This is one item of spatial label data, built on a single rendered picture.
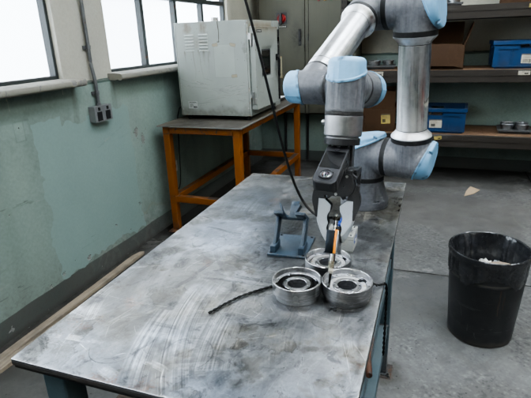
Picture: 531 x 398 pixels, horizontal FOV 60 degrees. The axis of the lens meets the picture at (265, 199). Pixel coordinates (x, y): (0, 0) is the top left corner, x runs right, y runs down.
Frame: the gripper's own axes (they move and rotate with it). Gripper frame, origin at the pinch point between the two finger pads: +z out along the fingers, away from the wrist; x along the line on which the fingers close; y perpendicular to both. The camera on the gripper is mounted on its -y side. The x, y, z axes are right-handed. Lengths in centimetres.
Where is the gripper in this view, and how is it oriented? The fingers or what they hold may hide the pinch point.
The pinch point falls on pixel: (333, 236)
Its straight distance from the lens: 95.7
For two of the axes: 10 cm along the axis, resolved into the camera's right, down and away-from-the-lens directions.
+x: -9.3, -1.0, 3.4
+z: -0.3, 9.8, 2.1
